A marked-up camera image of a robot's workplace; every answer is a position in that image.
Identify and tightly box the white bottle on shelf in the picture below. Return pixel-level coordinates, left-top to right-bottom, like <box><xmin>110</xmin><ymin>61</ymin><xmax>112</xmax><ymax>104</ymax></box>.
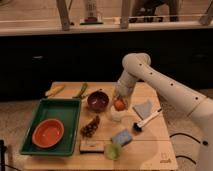
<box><xmin>80</xmin><ymin>0</ymin><xmax>102</xmax><ymax>25</ymax></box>

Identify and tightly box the black floor cable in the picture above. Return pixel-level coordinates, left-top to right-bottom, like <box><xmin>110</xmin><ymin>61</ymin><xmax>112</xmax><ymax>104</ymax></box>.
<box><xmin>168</xmin><ymin>132</ymin><xmax>203</xmax><ymax>166</ymax></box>

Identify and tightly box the green vegetable toy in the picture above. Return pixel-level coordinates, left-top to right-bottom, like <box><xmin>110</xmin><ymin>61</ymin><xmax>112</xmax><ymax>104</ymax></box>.
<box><xmin>73</xmin><ymin>83</ymin><xmax>88</xmax><ymax>99</ymax></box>

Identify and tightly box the dark wooden block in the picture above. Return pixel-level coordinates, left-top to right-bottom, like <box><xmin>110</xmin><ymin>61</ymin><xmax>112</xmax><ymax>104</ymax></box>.
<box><xmin>79</xmin><ymin>140</ymin><xmax>104</xmax><ymax>153</ymax></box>

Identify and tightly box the red apple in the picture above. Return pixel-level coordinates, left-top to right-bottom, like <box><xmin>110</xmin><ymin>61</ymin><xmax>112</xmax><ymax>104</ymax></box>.
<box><xmin>113</xmin><ymin>99</ymin><xmax>126</xmax><ymax>111</ymax></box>

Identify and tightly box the light green plastic cup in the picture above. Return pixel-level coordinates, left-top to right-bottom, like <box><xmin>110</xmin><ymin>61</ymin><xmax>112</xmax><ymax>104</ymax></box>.
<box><xmin>104</xmin><ymin>143</ymin><xmax>122</xmax><ymax>160</ymax></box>

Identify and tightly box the orange bowl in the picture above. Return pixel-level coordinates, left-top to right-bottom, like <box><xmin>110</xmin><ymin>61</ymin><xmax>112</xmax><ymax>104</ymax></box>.
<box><xmin>32</xmin><ymin>118</ymin><xmax>64</xmax><ymax>148</ymax></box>

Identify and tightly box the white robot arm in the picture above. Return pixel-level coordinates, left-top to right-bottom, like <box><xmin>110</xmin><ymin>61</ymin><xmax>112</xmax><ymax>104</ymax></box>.
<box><xmin>114</xmin><ymin>53</ymin><xmax>213</xmax><ymax>171</ymax></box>

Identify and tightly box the white paper cup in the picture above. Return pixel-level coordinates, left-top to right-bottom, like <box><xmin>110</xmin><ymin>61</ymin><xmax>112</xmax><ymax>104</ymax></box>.
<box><xmin>111</xmin><ymin>108</ymin><xmax>124</xmax><ymax>122</ymax></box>

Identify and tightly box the blue sponge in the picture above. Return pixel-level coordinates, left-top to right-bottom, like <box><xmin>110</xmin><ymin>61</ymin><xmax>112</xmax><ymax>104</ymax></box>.
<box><xmin>111</xmin><ymin>129</ymin><xmax>133</xmax><ymax>146</ymax></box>

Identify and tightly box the green plastic tray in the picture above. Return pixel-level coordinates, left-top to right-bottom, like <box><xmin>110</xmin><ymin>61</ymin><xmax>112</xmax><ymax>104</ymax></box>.
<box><xmin>20</xmin><ymin>99</ymin><xmax>81</xmax><ymax>156</ymax></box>

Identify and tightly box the brown grape bunch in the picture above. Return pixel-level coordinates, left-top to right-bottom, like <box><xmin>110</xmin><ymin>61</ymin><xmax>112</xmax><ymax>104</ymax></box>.
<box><xmin>80</xmin><ymin>116</ymin><xmax>100</xmax><ymax>138</ymax></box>

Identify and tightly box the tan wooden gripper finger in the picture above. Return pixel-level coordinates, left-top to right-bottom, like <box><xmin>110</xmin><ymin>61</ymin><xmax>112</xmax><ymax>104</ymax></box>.
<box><xmin>113</xmin><ymin>96</ymin><xmax>131</xmax><ymax>110</ymax></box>

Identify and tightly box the dark red bowl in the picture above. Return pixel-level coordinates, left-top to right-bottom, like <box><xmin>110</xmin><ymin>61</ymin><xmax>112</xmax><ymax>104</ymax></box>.
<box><xmin>87</xmin><ymin>91</ymin><xmax>109</xmax><ymax>113</ymax></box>

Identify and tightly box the grey folded cloth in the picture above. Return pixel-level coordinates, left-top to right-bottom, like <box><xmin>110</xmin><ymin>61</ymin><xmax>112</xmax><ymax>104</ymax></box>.
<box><xmin>133</xmin><ymin>100</ymin><xmax>152</xmax><ymax>120</ymax></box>

